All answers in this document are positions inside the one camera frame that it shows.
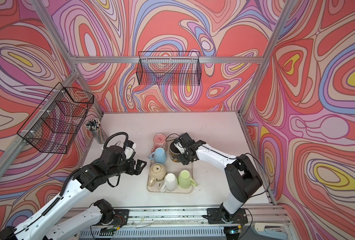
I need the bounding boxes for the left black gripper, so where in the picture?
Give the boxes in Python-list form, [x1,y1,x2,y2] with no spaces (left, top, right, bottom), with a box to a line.
[107,156,148,180]

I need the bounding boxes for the black mug red inside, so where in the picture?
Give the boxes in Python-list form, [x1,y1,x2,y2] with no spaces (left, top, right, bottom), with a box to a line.
[170,141,182,163]

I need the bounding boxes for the beige serving tray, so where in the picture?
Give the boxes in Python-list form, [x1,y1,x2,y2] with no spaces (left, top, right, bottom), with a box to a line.
[147,136,194,194]

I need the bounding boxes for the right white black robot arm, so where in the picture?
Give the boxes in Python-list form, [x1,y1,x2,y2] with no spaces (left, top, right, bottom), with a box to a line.
[173,133,263,224]

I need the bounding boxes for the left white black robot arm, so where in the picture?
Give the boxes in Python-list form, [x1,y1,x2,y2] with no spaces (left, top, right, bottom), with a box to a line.
[0,146,147,240]

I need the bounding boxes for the light blue mug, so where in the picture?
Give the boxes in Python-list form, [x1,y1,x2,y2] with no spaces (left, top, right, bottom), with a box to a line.
[148,148,167,165]

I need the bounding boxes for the pink mug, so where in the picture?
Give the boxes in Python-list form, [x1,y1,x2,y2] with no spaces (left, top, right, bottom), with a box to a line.
[151,134,167,152]

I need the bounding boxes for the white mug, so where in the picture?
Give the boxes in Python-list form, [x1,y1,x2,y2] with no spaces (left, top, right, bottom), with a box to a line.
[160,173,178,193]

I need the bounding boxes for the light green mug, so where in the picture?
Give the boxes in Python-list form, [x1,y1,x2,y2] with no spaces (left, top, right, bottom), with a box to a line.
[178,170,198,189]

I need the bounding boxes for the beige teapot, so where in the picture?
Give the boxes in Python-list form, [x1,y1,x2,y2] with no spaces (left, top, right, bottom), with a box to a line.
[148,163,167,187]

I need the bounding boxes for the metal cup of pens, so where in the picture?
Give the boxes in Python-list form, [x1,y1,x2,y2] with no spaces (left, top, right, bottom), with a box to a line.
[85,118,106,144]

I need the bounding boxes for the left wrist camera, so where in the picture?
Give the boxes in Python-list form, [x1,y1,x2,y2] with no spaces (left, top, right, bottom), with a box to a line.
[125,141,137,160]

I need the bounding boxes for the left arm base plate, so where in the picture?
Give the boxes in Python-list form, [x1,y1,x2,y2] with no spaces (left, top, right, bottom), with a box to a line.
[94,209,130,227]

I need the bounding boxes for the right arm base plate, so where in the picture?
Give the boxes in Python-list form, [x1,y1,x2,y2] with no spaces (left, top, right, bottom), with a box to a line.
[202,208,248,226]

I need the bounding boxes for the back black wire basket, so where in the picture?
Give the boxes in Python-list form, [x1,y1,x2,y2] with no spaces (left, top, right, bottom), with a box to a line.
[136,51,201,86]

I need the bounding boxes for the black wire basket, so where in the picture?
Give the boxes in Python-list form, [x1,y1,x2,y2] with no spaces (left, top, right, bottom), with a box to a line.
[136,51,201,86]
[17,83,95,154]

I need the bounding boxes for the left black wire basket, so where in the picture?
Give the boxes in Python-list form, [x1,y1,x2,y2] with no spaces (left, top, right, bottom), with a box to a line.
[17,83,95,154]

